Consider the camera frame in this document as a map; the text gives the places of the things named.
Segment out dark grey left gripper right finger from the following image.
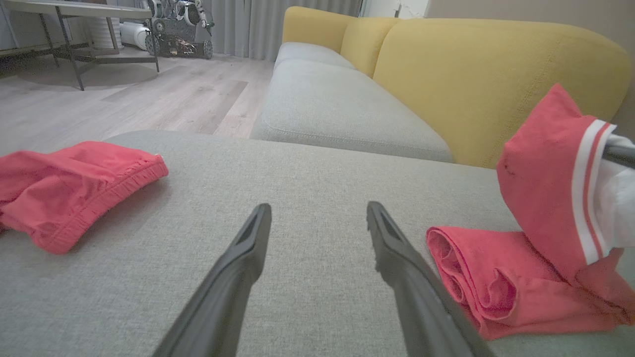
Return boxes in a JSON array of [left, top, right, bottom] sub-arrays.
[[366, 201, 498, 357]]

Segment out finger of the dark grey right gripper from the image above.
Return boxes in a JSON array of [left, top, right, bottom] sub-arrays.
[[602, 144, 635, 170]]

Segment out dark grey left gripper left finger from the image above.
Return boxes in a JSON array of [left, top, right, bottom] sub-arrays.
[[152, 203, 273, 357]]

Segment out red Bulls basketball jersey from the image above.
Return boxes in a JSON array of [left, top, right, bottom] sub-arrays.
[[426, 83, 635, 341]]

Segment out red shorts with white stripe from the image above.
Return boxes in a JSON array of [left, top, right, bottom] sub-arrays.
[[0, 140, 170, 255]]

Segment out large grey sofa ottoman cushion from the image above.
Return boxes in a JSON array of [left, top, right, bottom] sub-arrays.
[[0, 130, 635, 357]]

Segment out yellow sofa back cushion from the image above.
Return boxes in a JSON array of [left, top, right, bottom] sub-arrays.
[[340, 17, 400, 79], [372, 18, 632, 170], [281, 5, 359, 55]]

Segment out grey sofa seat cushion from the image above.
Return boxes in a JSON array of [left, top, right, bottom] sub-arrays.
[[250, 59, 453, 164], [274, 41, 357, 70]]

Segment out wheeled robot machine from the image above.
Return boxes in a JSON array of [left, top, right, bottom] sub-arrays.
[[145, 0, 215, 60]]

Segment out grey pleated curtain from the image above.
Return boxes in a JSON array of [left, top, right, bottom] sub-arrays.
[[197, 0, 364, 61]]

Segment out white cylindrical appliance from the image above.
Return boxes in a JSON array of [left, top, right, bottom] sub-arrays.
[[119, 20, 150, 52]]

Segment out white ribbed bin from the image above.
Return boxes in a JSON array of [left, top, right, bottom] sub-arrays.
[[88, 17, 123, 50]]

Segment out grey table with black legs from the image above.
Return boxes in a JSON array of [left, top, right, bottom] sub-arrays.
[[0, 0, 161, 93]]

